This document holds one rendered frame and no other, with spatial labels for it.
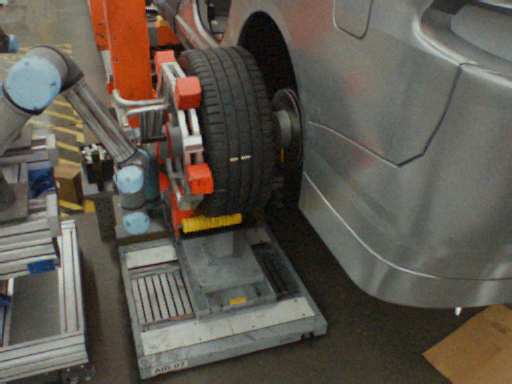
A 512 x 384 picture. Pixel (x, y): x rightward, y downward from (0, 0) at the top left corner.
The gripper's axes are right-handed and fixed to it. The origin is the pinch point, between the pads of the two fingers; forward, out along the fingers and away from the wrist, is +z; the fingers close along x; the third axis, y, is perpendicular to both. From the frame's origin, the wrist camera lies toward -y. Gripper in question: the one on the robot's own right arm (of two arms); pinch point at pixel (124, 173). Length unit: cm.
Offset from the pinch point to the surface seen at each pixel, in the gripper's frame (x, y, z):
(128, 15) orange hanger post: -13, 40, 56
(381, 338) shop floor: -101, -83, -35
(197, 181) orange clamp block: -22.4, 4.1, -19.0
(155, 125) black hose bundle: -12.4, 18.0, -2.0
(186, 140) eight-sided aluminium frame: -21.5, 14.4, -8.8
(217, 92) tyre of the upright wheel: -34.2, 27.6, -2.7
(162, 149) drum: -15.9, 2.1, 10.0
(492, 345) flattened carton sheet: -145, -82, -54
